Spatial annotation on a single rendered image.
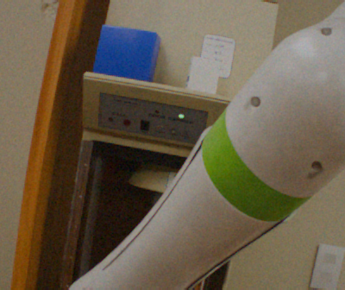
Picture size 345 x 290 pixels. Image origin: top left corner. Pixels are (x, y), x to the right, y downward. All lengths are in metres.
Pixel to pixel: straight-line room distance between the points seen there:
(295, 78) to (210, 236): 0.19
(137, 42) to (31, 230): 0.39
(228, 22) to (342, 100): 0.90
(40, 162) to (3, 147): 0.57
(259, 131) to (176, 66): 0.85
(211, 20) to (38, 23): 0.62
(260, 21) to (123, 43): 0.27
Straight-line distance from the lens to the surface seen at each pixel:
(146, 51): 1.44
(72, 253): 1.57
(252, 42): 1.54
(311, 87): 0.66
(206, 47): 1.54
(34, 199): 1.49
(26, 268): 1.52
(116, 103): 1.47
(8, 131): 2.04
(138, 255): 0.86
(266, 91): 0.69
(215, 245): 0.79
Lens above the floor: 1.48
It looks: 3 degrees down
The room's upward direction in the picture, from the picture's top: 10 degrees clockwise
